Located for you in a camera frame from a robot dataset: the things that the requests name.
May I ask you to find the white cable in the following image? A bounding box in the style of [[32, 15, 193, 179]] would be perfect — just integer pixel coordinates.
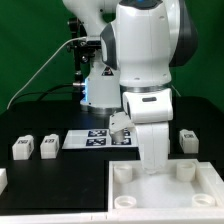
[[6, 37, 88, 110]]

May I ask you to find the white L-shaped obstacle fence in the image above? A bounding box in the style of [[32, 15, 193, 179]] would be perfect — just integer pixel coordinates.
[[0, 207, 224, 224]]

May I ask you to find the white square tabletop part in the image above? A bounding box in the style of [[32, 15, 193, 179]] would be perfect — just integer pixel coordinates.
[[108, 159, 224, 211]]

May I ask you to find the white sheet with tags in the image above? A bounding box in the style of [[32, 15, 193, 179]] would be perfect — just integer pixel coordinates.
[[62, 129, 138, 149]]

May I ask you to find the black cable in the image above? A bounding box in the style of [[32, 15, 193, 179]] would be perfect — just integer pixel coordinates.
[[8, 83, 76, 108]]

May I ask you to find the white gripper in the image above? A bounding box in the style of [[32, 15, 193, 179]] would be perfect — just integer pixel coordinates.
[[123, 90, 173, 174]]

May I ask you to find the white block at left edge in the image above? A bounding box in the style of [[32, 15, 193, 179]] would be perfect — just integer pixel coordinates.
[[0, 168, 8, 195]]

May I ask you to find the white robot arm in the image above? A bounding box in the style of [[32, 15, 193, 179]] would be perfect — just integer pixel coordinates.
[[62, 0, 197, 173]]

